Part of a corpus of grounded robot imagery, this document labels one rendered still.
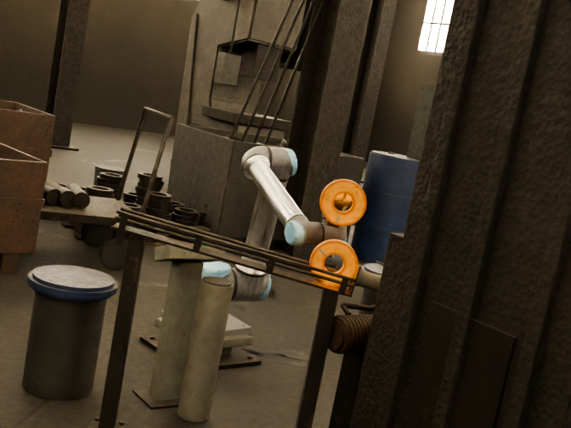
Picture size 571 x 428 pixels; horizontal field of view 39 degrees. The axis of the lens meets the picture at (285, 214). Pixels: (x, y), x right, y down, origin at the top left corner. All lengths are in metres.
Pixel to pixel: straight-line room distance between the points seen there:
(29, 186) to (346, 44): 2.53
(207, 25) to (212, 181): 3.00
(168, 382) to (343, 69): 3.29
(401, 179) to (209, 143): 1.55
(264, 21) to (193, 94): 1.16
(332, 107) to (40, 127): 2.12
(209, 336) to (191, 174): 3.40
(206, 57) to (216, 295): 5.83
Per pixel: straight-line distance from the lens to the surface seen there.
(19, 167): 4.39
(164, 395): 3.11
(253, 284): 3.58
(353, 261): 2.61
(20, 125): 6.02
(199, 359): 2.91
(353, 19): 5.83
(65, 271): 3.06
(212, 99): 8.34
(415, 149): 6.63
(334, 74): 5.76
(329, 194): 2.67
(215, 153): 5.88
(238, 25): 8.13
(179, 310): 2.99
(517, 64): 2.14
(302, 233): 2.87
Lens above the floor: 1.23
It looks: 9 degrees down
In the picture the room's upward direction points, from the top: 11 degrees clockwise
